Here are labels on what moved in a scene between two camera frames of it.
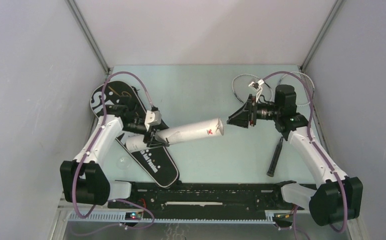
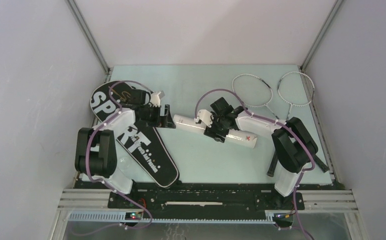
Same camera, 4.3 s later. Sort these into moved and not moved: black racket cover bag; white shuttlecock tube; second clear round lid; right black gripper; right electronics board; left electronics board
Moved: white shuttlecock tube; right black gripper
Not moved: left electronics board; black racket cover bag; second clear round lid; right electronics board
